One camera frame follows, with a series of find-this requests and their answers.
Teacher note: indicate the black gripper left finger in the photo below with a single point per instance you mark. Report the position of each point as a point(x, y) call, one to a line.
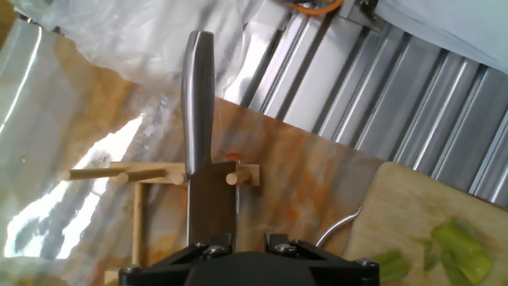
point(162, 270)

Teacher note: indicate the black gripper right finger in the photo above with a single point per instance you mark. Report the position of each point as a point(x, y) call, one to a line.
point(345, 270)

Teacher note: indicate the steel kitchen cleaver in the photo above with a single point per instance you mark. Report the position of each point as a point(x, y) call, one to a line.
point(198, 99)

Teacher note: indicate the green scallion stalk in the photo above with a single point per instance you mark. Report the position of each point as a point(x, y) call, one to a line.
point(391, 265)

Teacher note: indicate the wooden cutting board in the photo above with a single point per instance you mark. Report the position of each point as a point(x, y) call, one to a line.
point(397, 206)

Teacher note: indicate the thin green scallion sliver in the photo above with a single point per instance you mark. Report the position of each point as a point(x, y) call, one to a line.
point(430, 254)

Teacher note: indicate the slim green scallion piece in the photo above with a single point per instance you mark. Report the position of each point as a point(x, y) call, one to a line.
point(452, 274)

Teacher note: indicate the green scallion leaf piece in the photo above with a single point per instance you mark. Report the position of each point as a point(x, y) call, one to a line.
point(462, 248)

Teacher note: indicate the wooden knife rack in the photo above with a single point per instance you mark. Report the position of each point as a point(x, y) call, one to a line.
point(248, 175)

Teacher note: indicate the white plastic sheet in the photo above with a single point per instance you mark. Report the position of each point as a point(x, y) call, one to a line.
point(139, 35)

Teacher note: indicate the white paper stack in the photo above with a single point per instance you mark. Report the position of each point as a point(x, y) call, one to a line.
point(456, 28)

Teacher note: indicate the grey metal bracket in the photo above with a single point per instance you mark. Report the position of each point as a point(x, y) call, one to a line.
point(361, 14)

